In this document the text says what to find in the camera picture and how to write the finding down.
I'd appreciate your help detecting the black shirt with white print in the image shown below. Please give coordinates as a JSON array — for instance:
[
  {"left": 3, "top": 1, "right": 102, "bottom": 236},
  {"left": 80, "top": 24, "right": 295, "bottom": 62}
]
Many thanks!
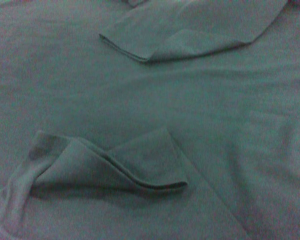
[{"left": 0, "top": 0, "right": 300, "bottom": 240}]

